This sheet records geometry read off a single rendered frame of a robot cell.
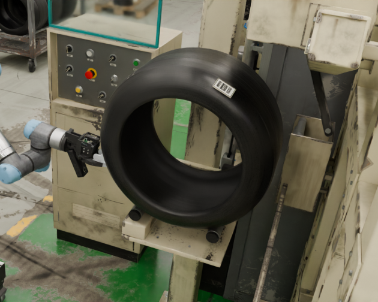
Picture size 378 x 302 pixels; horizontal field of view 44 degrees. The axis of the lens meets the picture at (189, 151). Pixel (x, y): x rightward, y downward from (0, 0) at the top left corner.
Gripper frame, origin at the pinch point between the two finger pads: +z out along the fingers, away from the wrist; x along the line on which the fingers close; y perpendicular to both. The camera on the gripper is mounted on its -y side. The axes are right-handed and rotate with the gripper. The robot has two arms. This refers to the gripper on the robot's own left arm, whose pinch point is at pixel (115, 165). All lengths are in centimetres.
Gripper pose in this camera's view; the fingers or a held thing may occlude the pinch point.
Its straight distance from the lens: 170.3
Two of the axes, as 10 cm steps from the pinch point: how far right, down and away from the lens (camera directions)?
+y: 2.2, -8.4, -5.0
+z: 9.3, 3.4, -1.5
